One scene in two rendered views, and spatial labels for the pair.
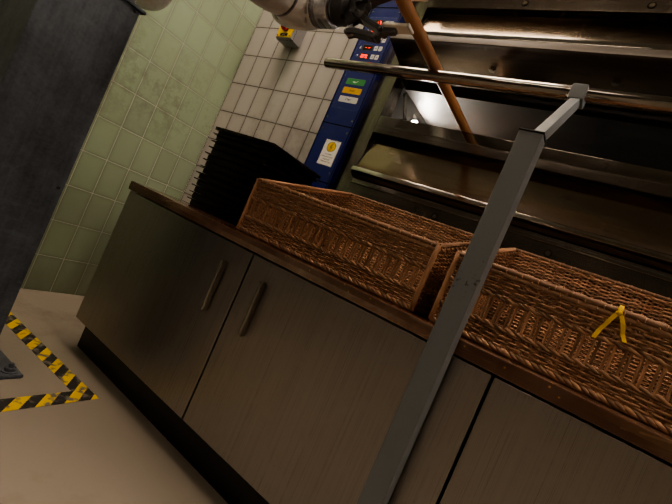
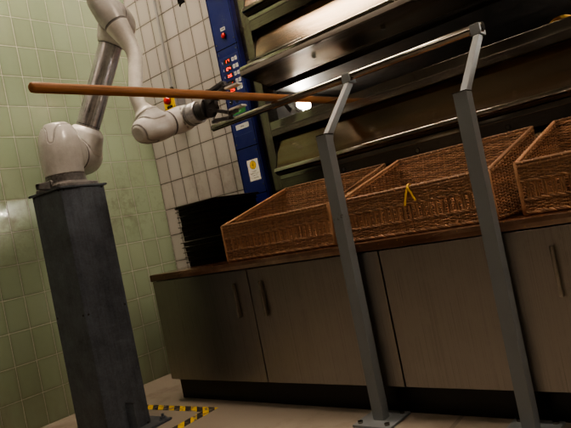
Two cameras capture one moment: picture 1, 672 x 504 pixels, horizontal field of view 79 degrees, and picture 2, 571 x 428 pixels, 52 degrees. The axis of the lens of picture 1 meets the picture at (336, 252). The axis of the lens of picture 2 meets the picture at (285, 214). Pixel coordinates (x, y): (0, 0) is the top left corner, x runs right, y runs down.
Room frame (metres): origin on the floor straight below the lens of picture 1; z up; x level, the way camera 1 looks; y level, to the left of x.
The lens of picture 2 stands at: (-1.21, -0.32, 0.70)
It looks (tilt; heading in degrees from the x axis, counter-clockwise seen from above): 1 degrees up; 8
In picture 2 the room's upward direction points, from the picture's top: 11 degrees counter-clockwise
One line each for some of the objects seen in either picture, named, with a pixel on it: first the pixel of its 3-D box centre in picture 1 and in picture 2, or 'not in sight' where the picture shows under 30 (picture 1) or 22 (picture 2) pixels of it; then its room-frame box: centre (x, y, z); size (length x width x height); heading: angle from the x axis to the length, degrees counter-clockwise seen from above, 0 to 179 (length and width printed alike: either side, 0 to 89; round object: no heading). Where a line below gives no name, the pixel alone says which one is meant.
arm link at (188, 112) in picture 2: (329, 9); (196, 113); (1.04, 0.26, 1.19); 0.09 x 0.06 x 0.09; 148
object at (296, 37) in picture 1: (291, 32); (173, 101); (1.86, 0.58, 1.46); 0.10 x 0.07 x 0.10; 58
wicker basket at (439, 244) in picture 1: (372, 235); (307, 212); (1.18, -0.08, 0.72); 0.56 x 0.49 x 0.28; 59
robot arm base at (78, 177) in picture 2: not in sight; (62, 183); (0.99, 0.85, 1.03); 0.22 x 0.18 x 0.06; 152
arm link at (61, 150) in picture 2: not in sight; (60, 149); (1.02, 0.84, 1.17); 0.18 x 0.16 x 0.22; 6
